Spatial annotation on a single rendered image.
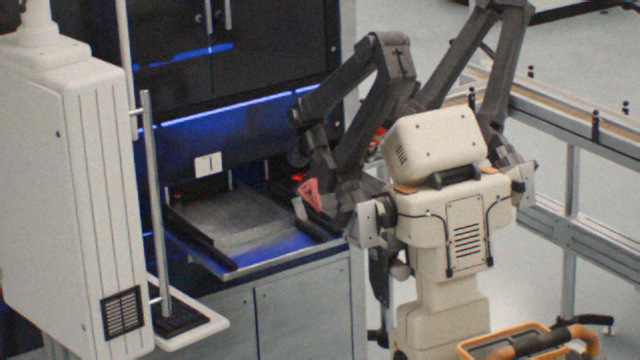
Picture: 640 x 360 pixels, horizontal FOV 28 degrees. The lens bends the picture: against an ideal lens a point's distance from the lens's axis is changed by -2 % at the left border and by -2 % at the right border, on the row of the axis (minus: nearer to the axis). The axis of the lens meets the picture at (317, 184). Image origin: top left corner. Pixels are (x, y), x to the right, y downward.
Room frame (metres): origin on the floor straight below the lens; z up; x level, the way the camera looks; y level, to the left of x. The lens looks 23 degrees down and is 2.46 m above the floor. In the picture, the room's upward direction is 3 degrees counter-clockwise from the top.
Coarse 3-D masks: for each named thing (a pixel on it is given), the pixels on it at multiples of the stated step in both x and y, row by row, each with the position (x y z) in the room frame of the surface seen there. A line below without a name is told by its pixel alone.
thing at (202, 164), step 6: (204, 156) 3.53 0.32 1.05; (210, 156) 3.54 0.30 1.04; (216, 156) 3.55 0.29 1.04; (198, 162) 3.51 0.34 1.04; (204, 162) 3.52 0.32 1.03; (216, 162) 3.54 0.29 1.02; (198, 168) 3.51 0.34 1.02; (204, 168) 3.52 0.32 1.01; (216, 168) 3.54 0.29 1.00; (198, 174) 3.51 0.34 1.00; (204, 174) 3.52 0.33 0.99
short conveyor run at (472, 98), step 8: (488, 80) 4.32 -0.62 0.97; (456, 88) 4.25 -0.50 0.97; (464, 88) 4.27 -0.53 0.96; (472, 88) 4.16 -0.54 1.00; (480, 88) 4.23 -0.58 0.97; (448, 96) 4.16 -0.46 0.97; (456, 96) 4.17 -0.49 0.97; (464, 96) 4.19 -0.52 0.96; (472, 96) 4.16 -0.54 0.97; (480, 96) 4.26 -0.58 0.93; (448, 104) 4.19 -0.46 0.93; (456, 104) 4.19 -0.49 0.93; (464, 104) 4.18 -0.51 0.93; (472, 104) 4.16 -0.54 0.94; (480, 104) 4.19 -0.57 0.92; (472, 112) 4.16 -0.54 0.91; (384, 136) 3.97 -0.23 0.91
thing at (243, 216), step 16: (224, 192) 3.64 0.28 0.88; (240, 192) 3.64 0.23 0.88; (256, 192) 3.55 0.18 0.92; (192, 208) 3.54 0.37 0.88; (208, 208) 3.53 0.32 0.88; (224, 208) 3.52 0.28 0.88; (240, 208) 3.52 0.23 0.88; (256, 208) 3.51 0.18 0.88; (272, 208) 3.48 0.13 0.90; (192, 224) 3.35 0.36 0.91; (208, 224) 3.42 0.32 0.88; (224, 224) 3.41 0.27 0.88; (240, 224) 3.41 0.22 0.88; (256, 224) 3.40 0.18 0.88; (272, 224) 3.34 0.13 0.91; (288, 224) 3.37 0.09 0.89; (208, 240) 3.27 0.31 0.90; (224, 240) 3.26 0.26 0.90; (240, 240) 3.28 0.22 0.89
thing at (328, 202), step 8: (368, 176) 3.66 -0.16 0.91; (280, 184) 3.61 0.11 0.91; (368, 184) 3.65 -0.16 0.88; (376, 184) 3.62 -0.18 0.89; (384, 184) 3.58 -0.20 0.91; (288, 192) 3.56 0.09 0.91; (376, 192) 3.59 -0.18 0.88; (304, 200) 3.48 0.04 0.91; (320, 200) 3.55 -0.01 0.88; (328, 200) 3.55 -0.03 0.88; (336, 200) 3.54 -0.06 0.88; (312, 208) 3.45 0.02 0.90; (328, 208) 3.49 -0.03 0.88; (328, 216) 3.37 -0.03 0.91
